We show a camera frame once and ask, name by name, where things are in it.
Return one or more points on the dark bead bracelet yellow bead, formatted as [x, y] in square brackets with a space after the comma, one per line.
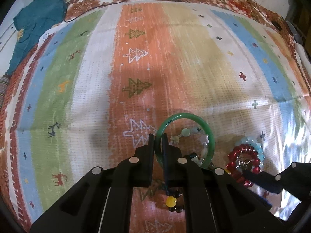
[174, 201]

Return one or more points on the green jade bangle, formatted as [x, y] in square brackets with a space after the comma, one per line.
[205, 127]

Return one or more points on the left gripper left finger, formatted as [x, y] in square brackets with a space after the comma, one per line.
[135, 171]

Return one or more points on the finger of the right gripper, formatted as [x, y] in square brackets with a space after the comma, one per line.
[296, 180]
[263, 180]

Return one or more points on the white foam mattress edge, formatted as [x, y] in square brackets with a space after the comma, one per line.
[303, 57]

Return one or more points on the teal garment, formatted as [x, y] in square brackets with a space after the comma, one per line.
[32, 22]

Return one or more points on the striped colourful cloth mat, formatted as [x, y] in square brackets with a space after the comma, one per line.
[145, 77]

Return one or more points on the striped grey pillow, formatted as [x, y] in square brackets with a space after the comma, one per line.
[4, 82]

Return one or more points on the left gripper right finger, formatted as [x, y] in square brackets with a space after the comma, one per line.
[180, 172]

